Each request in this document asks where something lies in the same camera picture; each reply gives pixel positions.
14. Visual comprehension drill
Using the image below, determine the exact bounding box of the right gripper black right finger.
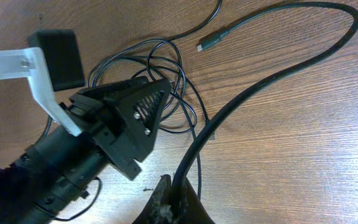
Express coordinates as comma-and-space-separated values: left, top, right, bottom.
178, 178, 214, 224

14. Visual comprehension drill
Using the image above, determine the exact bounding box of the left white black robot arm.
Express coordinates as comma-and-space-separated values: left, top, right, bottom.
0, 77, 171, 223

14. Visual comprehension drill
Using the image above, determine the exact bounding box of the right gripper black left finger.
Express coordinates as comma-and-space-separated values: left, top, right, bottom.
132, 174, 172, 224

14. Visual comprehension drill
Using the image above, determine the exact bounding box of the black USB cable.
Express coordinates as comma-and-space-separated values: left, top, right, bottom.
87, 0, 223, 200
171, 1, 358, 215

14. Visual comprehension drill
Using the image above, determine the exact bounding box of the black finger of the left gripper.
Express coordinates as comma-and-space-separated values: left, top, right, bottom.
78, 77, 150, 101
117, 79, 171, 162

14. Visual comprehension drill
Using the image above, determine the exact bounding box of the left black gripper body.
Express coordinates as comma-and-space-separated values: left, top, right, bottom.
60, 94, 142, 180

